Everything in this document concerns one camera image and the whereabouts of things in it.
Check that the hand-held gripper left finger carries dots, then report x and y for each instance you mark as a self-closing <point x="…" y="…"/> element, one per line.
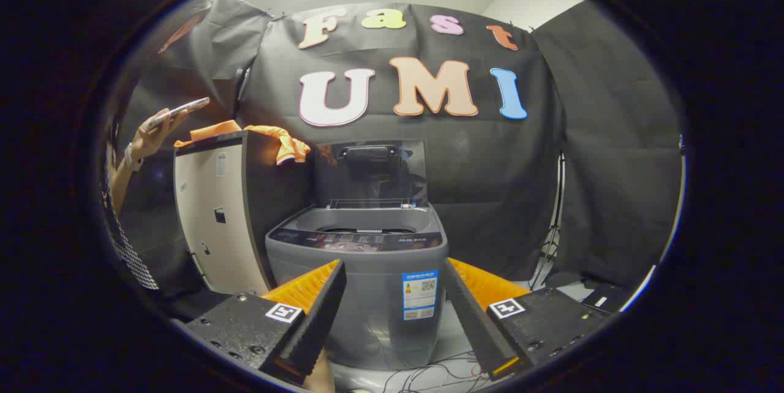
<point x="318" y="313"/>

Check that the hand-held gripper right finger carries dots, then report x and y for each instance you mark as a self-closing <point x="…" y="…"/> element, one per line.
<point x="468" y="313"/>

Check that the grey washing machine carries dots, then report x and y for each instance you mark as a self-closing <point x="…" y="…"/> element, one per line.
<point x="367" y="289"/>

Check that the orange polo shirt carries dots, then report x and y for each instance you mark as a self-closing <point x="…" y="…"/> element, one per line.
<point x="288" y="145"/>

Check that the white cabinet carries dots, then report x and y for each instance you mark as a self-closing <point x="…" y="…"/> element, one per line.
<point x="214" y="228"/>

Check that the black tripod stand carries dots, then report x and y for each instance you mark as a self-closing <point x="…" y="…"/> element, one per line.
<point x="556" y="209"/>

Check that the black box with white label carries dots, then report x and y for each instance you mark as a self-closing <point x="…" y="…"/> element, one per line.
<point x="612" y="298"/>

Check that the black backdrop stand pole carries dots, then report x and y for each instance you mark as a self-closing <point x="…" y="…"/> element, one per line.
<point x="240" y="90"/>

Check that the smartphone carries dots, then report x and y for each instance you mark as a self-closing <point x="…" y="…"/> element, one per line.
<point x="184" y="108"/>

